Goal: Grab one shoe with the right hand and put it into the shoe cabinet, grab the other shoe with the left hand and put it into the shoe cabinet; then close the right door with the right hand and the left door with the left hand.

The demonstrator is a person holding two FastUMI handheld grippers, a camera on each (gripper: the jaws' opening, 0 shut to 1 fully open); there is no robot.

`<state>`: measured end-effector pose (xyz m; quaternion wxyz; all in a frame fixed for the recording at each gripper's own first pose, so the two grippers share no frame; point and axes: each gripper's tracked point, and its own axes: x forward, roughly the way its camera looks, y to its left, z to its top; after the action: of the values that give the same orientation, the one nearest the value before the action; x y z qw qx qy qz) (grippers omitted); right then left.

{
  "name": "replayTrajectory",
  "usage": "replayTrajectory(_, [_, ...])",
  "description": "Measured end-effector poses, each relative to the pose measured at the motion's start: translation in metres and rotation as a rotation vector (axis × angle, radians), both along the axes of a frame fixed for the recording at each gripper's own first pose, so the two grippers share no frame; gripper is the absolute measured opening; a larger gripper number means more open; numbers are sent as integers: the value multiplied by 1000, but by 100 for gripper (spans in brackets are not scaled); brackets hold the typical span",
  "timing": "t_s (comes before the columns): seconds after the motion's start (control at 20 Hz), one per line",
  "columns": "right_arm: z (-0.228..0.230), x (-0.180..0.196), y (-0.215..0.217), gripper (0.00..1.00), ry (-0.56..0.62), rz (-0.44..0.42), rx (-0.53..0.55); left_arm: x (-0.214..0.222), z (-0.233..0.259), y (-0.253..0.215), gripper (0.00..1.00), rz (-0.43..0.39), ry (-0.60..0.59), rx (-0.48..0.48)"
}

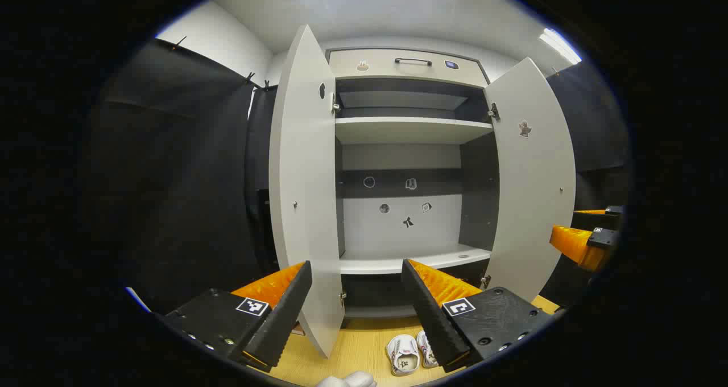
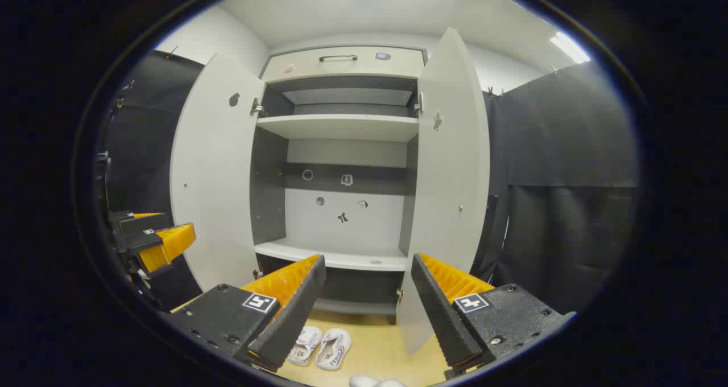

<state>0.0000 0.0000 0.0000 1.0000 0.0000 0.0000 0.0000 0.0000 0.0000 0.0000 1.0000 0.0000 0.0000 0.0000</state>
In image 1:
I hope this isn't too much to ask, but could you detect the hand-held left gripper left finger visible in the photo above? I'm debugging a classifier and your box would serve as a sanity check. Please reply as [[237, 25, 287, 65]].
[[162, 260, 313, 373]]

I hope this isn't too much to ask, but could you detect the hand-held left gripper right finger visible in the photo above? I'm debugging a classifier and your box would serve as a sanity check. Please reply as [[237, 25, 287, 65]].
[[401, 258, 557, 374]]

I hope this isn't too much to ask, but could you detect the white shoe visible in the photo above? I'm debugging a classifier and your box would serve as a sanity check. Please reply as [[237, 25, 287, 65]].
[[416, 330, 442, 369], [386, 334, 421, 376]]

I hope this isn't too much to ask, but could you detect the grey shoe cabinet door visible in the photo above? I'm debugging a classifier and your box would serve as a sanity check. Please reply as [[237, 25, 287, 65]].
[[268, 24, 346, 359], [483, 57, 577, 303]]

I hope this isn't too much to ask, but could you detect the white printed panel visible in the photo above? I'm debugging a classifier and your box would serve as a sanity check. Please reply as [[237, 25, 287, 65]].
[[125, 286, 153, 314]]

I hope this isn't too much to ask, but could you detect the black backdrop cloth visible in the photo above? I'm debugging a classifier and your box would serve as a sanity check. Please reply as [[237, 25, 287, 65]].
[[85, 37, 632, 314]]

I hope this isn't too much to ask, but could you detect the ceiling light panel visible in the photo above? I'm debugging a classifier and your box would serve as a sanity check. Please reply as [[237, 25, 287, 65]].
[[539, 27, 582, 65]]

